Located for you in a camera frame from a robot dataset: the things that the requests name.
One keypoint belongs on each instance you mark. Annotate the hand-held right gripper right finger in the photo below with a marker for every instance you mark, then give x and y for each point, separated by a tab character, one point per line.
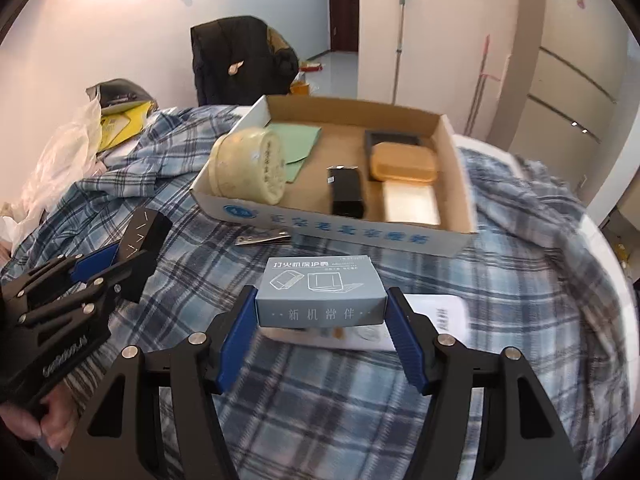
405	340

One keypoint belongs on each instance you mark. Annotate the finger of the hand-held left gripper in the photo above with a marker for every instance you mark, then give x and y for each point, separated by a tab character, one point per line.
65	305
95	265

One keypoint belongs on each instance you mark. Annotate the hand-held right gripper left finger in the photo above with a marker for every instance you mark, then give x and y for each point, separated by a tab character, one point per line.
235	340

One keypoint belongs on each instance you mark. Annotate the black box with white chevrons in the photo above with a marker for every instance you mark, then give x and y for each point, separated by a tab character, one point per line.
147	240

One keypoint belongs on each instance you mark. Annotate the small grey printed box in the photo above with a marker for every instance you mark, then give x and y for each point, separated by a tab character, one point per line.
320	290

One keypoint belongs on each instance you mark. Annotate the cardboard box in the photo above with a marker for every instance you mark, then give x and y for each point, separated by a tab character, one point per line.
320	230

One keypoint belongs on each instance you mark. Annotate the green snap pouch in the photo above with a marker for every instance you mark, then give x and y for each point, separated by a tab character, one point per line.
300	145

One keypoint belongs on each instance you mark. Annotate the person's left hand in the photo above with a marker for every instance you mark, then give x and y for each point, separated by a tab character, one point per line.
60	420

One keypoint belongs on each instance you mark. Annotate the white printed paper packet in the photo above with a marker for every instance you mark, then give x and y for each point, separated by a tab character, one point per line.
435	320

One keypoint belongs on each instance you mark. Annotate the blue plaid cloth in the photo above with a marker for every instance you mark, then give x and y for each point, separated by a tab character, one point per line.
300	410

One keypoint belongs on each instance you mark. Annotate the white plastic bag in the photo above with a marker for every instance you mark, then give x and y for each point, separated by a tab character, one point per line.
55	175

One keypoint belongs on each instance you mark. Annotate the metal nail clipper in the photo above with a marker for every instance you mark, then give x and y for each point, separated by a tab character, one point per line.
262	239

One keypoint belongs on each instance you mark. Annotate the yellow envelope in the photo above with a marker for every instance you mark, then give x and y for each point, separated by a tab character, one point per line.
122	127

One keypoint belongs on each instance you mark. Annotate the black lighter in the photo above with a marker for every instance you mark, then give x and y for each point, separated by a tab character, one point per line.
345	192

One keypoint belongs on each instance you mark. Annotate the grey bag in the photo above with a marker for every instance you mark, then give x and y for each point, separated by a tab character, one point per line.
120	92

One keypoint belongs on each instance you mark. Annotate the cream round jar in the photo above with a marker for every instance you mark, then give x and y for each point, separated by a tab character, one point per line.
245	165

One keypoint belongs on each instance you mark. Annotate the orange oval case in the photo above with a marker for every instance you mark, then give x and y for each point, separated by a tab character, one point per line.
405	162

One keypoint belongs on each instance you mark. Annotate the dark grey tray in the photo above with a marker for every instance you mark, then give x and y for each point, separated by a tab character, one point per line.
372	136

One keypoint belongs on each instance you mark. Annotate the black jacket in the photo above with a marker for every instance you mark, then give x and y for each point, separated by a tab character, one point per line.
235	55

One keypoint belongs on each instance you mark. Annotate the orange carton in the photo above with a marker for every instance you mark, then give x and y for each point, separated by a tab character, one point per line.
301	88

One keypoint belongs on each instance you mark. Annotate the red broom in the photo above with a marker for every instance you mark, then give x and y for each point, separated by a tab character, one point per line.
480	85

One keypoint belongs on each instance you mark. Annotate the wooden chair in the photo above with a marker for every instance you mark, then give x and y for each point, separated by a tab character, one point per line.
277	40

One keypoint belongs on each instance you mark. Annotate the beige refrigerator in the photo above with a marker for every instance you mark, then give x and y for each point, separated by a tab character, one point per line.
560	85

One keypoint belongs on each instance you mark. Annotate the dark brown door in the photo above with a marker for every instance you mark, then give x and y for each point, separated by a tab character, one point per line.
345	5

